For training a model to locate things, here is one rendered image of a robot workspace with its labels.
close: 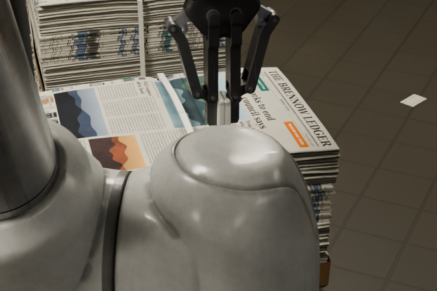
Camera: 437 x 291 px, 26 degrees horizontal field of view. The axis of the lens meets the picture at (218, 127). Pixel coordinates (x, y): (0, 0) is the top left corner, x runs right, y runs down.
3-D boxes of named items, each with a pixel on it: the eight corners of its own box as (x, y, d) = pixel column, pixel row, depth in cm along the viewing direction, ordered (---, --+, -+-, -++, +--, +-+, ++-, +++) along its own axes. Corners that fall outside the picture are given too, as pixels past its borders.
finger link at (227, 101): (218, 89, 110) (225, 89, 110) (218, 142, 114) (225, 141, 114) (224, 101, 108) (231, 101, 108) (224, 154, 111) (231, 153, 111)
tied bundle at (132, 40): (46, 123, 181) (34, 10, 170) (32, 60, 206) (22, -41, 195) (236, 100, 190) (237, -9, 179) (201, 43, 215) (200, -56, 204)
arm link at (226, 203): (315, 398, 87) (329, 196, 76) (119, 386, 88) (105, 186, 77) (315, 288, 101) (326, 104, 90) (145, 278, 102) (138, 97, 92)
